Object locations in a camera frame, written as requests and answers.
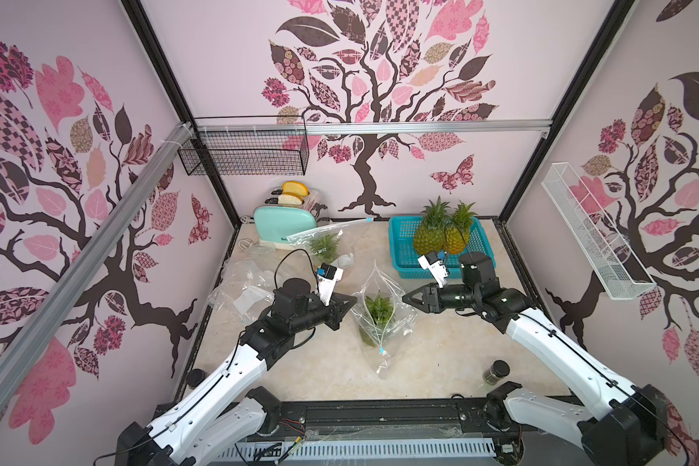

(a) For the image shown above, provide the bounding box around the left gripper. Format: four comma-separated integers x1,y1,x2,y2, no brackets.
288,291,356,334

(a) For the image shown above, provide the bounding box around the yellow pineapple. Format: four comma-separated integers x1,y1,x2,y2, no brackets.
444,201,476,254

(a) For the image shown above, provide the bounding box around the blue-zip zip-top bag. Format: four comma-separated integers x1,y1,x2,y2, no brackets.
208,274,274,325

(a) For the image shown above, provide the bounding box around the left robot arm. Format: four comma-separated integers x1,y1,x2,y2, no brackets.
108,278,357,465

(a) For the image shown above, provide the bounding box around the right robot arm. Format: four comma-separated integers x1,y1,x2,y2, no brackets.
403,252,681,465

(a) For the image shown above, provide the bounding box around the pineapple in back left bag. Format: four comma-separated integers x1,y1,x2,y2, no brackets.
309,234,340,264

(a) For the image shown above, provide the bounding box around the dark lidded spice jar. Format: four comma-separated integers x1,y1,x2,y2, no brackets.
483,359,511,386

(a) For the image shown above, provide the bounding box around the mint green toaster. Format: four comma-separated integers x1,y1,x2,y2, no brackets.
254,205,318,250

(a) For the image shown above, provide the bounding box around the white bread slice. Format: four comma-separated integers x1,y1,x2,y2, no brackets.
278,193,304,206

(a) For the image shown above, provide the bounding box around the yellow bread slice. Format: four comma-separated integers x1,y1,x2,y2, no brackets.
282,181,310,198

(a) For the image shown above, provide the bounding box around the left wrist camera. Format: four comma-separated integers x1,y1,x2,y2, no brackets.
316,263,344,306

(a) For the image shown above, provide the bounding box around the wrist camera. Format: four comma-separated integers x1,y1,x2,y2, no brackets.
417,252,449,289
316,263,344,306

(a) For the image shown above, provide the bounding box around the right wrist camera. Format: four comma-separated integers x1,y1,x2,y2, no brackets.
417,252,449,289

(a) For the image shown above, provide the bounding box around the white slotted cable duct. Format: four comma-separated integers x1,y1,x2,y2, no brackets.
212,438,496,465

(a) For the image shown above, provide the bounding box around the clear acrylic wall shelf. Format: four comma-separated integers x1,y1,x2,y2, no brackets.
542,162,657,301

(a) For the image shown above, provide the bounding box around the black wire wall basket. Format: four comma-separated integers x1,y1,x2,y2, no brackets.
178,112,310,176

